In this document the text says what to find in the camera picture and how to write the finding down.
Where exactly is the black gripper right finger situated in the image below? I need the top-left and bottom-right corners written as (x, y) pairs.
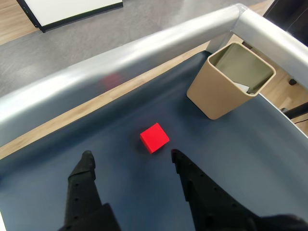
top-left (170, 149), bottom-right (266, 231)

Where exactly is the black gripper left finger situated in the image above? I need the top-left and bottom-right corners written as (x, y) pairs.
top-left (59, 150), bottom-right (121, 231)

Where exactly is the red cube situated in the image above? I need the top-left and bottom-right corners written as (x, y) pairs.
top-left (140, 122), bottom-right (170, 154)

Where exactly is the beige plastic box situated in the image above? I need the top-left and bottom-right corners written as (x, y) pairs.
top-left (186, 42), bottom-right (277, 120)

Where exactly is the white crumpled paper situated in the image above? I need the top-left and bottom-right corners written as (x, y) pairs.
top-left (232, 81), bottom-right (251, 94)

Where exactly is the black furniture leg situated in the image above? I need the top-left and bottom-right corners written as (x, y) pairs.
top-left (280, 102), bottom-right (308, 120)

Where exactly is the black cabinet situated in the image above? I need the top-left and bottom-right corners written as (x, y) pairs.
top-left (262, 0), bottom-right (308, 48)

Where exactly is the silver metal rail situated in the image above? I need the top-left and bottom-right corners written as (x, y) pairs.
top-left (0, 3), bottom-right (308, 147)

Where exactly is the white board with black frame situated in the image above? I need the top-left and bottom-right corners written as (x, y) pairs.
top-left (16, 0), bottom-right (124, 33)

